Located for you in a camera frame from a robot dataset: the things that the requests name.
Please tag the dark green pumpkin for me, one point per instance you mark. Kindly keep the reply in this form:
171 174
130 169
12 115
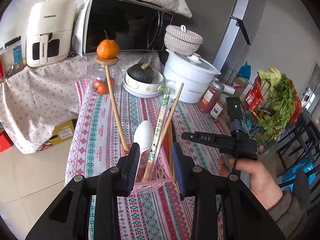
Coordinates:
141 72

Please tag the grey sleeve forearm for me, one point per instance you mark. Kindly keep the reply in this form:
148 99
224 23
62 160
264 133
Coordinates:
289 216

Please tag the white plastic spoon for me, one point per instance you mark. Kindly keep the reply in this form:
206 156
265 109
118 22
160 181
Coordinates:
143 137

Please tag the green patterned bamboo chopstick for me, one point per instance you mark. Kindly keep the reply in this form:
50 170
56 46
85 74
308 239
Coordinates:
152 155

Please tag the green leafy vegetables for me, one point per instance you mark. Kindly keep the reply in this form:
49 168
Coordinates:
280 104

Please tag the light wooden chopstick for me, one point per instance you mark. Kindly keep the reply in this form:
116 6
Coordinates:
116 113

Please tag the blue label storage jar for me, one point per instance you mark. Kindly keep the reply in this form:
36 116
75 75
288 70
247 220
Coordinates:
13 54

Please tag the white ceramic pot green handle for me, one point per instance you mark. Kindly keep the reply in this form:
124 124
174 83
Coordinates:
144 90

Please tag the pink plastic utensil basket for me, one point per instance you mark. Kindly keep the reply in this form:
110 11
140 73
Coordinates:
137 176

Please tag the white electric cooker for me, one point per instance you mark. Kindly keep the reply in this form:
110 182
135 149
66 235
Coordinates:
193 72

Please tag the black microwave oven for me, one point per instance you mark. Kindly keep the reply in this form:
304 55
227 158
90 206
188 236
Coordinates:
134 25

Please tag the dried fruit ring jar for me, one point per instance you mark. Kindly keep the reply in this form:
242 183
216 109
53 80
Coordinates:
218 109

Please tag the woven rope basket with lid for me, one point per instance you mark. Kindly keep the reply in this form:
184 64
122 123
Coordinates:
181 40

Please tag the yellow cardboard box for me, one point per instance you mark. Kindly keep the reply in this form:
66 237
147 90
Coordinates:
61 134

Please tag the grey refrigerator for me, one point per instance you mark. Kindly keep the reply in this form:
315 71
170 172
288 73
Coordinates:
228 28

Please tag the white air fryer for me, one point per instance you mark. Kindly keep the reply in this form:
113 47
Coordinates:
49 32

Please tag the orange tangerine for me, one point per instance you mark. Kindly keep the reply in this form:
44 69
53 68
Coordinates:
108 49

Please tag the person's right hand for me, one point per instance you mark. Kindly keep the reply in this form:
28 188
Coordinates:
262 185

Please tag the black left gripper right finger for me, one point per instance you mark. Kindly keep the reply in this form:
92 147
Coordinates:
243 216

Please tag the black wire vegetable rack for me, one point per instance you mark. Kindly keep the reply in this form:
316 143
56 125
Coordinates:
253 102

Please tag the red cardboard box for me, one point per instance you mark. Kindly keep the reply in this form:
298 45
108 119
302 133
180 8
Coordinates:
5 141

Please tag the floral cloth cover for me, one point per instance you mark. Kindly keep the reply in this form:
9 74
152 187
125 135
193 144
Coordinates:
37 100

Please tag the patterned striped tablecloth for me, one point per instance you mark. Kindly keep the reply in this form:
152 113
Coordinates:
154 209

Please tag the glass jar with wooden lid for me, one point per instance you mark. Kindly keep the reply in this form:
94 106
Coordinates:
105 74

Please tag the red dried fruit jar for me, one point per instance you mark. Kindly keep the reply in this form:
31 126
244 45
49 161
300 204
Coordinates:
211 96

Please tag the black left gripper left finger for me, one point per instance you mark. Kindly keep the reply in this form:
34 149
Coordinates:
67 217

